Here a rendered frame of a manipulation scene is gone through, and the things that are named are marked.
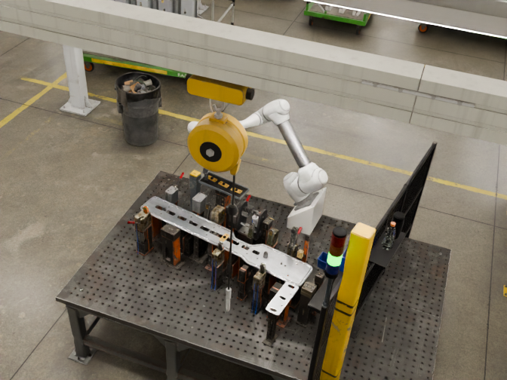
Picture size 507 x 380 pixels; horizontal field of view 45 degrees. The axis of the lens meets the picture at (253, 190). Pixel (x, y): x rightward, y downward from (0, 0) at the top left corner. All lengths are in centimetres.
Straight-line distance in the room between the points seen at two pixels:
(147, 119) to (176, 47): 536
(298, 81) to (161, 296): 316
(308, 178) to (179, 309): 136
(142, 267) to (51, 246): 150
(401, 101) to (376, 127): 634
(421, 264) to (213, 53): 366
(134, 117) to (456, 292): 375
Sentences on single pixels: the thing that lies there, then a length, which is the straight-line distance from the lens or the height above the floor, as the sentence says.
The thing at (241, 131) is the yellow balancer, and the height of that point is 312.
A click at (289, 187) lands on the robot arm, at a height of 105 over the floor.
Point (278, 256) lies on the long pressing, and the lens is 426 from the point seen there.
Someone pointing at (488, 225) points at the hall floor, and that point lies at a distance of 663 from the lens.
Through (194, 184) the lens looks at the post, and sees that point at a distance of 471.
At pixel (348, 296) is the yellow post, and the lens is 331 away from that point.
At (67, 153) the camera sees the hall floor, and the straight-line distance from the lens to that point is 704.
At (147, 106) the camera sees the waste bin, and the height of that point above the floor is 54.
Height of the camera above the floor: 398
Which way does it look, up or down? 38 degrees down
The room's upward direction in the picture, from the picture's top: 4 degrees clockwise
